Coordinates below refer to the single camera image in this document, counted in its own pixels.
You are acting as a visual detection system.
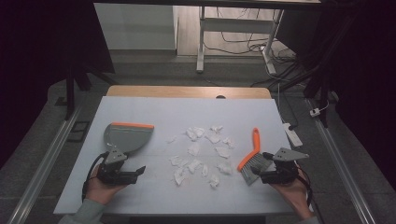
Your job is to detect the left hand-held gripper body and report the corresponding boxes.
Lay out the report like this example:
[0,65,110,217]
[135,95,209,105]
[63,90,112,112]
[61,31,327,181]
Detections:
[96,148,136,186]

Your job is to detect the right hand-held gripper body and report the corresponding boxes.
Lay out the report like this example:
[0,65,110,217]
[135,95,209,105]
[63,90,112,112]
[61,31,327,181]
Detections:
[261,147,310,185]

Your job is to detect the orange brush with grey bristles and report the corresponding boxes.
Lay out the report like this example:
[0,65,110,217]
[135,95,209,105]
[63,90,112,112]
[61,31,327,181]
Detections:
[236,127,275,187]

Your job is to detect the grey dustpan with orange edge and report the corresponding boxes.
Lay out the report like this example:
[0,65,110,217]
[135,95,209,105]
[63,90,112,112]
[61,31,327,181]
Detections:
[103,121,155,156]

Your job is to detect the pile of white paper scraps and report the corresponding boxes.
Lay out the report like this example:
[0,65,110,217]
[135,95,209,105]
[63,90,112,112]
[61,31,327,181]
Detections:
[166,125,235,189]

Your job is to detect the person's left hand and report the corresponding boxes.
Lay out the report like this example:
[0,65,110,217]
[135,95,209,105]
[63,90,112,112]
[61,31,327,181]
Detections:
[85,165,126,205]

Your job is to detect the person's right hand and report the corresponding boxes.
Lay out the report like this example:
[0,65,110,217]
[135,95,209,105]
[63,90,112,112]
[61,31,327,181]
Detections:
[270,172,315,220]

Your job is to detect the white power strip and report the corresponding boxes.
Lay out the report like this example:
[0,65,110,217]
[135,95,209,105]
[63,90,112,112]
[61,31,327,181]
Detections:
[282,122,304,148]

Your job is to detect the white foam board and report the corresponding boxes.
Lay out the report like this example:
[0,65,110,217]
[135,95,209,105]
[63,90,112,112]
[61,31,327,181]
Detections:
[53,95,297,217]

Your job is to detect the wooden table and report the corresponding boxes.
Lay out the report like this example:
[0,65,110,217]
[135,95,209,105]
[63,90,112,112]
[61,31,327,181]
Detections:
[106,85,273,100]

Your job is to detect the black tripod stand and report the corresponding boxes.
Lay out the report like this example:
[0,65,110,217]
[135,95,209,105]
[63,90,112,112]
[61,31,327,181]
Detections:
[55,63,110,121]

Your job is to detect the black metal stand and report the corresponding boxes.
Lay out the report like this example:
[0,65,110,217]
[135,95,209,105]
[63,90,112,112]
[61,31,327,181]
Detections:
[302,15,358,129]

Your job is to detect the black curtain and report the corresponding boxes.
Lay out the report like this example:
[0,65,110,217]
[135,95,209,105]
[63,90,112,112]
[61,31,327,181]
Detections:
[276,0,396,183]
[0,0,116,171]

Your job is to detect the grey cabinet panel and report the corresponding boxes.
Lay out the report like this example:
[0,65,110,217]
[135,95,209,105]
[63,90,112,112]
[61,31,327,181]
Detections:
[93,3,179,51]

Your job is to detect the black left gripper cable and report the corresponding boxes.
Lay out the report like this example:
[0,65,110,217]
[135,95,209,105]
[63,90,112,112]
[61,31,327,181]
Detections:
[81,151,109,202]

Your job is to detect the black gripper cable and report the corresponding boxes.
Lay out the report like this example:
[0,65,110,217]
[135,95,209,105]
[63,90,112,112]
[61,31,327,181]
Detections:
[81,151,109,202]
[295,164,314,207]

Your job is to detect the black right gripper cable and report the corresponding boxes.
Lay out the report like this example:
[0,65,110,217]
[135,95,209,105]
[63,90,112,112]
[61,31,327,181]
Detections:
[295,164,314,207]

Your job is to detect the black power cable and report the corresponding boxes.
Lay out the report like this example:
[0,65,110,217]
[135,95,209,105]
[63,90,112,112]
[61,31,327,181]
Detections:
[278,90,299,131]

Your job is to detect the black rectangular floor frame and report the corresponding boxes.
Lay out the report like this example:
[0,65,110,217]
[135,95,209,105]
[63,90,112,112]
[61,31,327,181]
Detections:
[66,119,92,144]

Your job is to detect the aluminium rail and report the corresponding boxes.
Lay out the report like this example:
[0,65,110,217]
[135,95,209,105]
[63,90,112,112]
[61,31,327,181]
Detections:
[7,104,84,224]
[305,98,378,224]

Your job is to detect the tangle of black floor cables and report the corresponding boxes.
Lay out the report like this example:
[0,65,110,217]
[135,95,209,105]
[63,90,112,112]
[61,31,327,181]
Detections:
[204,7,304,89]

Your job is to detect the white metal desk frame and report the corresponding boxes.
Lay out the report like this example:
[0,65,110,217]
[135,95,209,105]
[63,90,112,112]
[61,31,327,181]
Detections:
[195,6,285,76]

